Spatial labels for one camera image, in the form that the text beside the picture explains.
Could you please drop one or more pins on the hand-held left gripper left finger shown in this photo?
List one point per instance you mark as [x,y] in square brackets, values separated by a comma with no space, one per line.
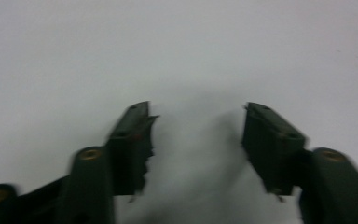
[130,149]

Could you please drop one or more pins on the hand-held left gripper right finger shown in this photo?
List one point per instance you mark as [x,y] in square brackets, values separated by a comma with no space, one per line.
[270,149]

